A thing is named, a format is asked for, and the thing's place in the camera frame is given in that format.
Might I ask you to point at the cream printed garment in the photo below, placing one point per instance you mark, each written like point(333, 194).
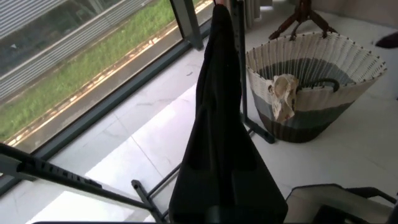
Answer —
point(283, 96)

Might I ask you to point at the white laundry basket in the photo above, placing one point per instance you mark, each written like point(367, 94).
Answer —
point(317, 118)

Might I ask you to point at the white curtain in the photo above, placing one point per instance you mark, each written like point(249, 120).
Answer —
point(252, 12)

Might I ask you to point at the brown wooden coat stand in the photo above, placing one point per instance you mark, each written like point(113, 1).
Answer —
point(303, 14)

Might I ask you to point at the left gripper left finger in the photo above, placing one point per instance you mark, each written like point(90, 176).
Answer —
point(199, 186)

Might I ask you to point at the black garment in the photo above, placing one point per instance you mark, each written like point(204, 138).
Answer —
point(219, 62)

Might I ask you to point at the black clothes rack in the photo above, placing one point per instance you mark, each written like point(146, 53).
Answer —
point(240, 46)

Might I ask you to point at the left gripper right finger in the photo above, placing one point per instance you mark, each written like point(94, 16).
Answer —
point(252, 193)

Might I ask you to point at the window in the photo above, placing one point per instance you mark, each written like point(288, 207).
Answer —
point(77, 62)

